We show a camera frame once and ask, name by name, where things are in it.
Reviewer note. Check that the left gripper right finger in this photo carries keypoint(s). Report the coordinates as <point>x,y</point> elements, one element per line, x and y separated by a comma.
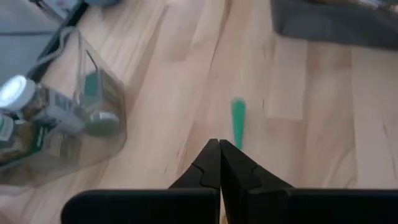
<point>295,208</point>

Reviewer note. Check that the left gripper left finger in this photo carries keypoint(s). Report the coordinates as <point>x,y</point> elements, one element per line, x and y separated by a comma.
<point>140,207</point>

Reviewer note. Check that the clear plastic bin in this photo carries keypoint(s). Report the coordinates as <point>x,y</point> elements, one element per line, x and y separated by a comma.
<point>102,152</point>

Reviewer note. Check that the green-lidded spice jar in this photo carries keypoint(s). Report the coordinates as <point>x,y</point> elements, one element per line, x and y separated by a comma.
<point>34,140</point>
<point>101,124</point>

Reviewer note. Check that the grey tray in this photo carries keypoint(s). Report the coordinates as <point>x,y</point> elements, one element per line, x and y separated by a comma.
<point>326,28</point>

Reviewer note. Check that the black aluminium table frame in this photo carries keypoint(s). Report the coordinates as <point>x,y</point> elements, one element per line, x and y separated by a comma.
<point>73,15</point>

